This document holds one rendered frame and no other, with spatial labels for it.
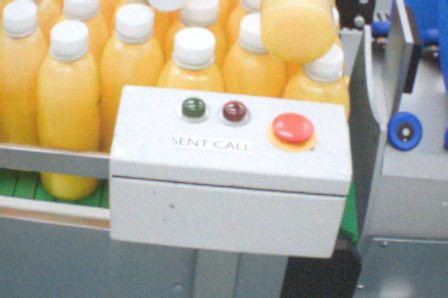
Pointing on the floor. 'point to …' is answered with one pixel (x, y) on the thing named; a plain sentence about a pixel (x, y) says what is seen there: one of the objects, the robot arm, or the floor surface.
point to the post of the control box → (215, 273)
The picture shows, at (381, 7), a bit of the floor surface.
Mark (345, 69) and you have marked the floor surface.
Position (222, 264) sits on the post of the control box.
